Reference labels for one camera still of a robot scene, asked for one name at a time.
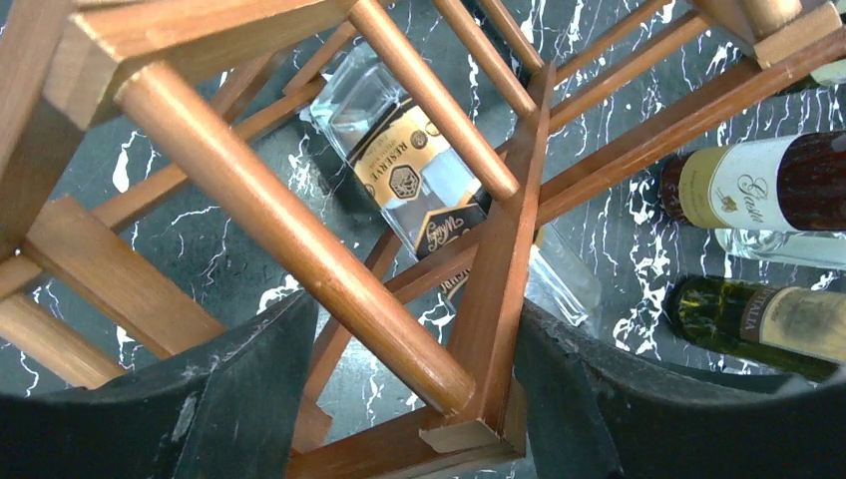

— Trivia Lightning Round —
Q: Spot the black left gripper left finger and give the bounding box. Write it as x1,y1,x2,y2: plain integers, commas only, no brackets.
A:
1,291,319,478

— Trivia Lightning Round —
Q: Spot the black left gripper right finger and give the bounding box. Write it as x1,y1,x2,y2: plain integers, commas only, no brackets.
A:
515,302,845,478

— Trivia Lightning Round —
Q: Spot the silver-capped dark wine bottle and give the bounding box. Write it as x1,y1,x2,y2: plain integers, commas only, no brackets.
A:
665,275,845,382

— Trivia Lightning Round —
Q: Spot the brown wooden wine rack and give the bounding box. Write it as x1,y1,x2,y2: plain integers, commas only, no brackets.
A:
1,1,845,478

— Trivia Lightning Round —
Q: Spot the clear glass corked bottle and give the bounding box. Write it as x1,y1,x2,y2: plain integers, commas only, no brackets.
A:
713,229,845,270

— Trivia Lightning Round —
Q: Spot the gold-capped red wine bottle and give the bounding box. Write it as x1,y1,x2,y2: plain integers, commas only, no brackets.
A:
659,131,845,232

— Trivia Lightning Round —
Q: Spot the dark green wine bottle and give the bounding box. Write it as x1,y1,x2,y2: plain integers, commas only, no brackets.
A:
776,59,846,96

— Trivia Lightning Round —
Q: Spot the black-capped clear glass bottle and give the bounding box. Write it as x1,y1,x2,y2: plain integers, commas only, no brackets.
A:
309,43,602,326

